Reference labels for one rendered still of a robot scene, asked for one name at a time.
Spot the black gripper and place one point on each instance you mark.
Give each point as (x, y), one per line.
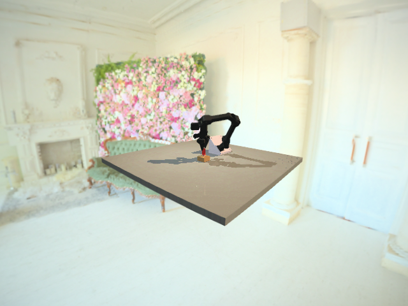
(203, 141)

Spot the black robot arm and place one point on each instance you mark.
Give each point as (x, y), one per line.
(205, 120)

